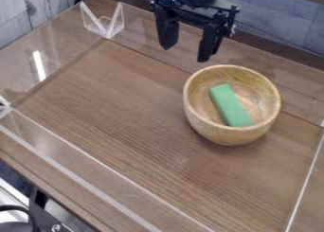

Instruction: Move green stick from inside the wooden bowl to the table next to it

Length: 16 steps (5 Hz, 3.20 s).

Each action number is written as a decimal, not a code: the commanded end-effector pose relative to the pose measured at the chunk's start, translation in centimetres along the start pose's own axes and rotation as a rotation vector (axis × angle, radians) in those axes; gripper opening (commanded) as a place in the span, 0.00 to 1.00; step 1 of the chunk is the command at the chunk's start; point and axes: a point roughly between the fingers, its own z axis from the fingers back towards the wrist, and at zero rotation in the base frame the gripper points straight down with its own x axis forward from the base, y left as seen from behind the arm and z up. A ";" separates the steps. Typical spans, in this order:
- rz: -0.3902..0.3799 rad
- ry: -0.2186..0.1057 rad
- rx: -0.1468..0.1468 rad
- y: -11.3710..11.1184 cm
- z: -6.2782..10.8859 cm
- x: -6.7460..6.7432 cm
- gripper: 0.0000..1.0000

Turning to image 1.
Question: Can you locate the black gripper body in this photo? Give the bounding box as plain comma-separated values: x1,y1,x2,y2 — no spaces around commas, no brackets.
153,0,241,36

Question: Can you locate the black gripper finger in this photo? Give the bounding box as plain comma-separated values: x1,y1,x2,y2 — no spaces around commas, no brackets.
197,23,224,62
154,5,180,50

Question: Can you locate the green rectangular stick block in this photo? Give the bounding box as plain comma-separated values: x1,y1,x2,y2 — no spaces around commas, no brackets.
209,83,253,128

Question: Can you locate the round wooden bowl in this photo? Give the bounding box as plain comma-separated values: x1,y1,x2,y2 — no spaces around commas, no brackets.
183,64,282,146

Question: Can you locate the clear acrylic corner bracket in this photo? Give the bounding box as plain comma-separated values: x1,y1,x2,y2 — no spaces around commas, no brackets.
81,2,125,39

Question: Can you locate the clear acrylic front wall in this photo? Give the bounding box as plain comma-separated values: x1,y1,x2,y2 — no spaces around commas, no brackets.
0,97,216,232

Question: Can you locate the black table leg bracket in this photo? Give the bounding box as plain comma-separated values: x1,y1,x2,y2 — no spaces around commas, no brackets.
30,188,73,232

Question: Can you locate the black cable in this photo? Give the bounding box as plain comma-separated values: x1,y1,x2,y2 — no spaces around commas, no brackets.
0,205,35,224

